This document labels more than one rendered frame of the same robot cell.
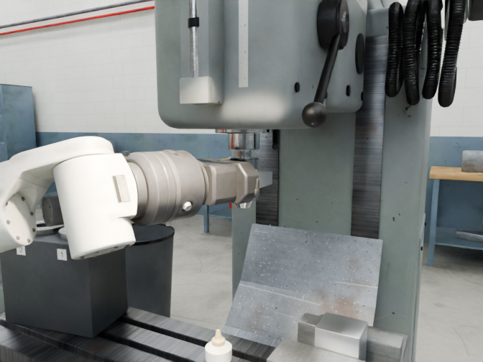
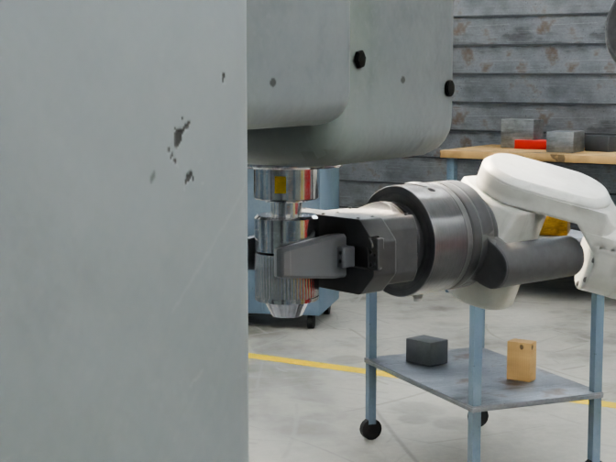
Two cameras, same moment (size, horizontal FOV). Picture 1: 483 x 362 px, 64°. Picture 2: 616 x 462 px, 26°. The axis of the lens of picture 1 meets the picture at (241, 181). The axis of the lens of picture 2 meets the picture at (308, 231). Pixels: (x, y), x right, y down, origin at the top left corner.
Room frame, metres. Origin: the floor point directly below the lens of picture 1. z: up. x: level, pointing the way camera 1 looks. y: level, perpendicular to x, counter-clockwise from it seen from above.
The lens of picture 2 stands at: (1.53, 0.09, 1.37)
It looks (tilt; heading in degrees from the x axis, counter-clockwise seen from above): 7 degrees down; 185
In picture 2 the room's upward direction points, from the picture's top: straight up
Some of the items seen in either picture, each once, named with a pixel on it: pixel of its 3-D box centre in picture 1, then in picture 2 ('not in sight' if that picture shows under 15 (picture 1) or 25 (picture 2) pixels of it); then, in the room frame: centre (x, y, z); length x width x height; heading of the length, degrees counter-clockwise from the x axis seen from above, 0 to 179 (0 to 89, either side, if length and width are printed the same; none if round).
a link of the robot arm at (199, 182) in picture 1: (195, 184); (378, 247); (0.51, 0.06, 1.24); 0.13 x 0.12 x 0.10; 45
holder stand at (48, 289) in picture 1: (65, 272); not in sight; (0.78, 0.38, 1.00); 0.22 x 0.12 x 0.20; 73
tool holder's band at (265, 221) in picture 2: (244, 160); (286, 221); (0.57, 0.00, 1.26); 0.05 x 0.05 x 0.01
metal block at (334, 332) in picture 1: (341, 344); not in sight; (0.50, -0.14, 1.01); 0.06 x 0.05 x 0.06; 61
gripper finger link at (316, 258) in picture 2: not in sight; (314, 259); (0.59, 0.02, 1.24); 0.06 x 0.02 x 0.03; 135
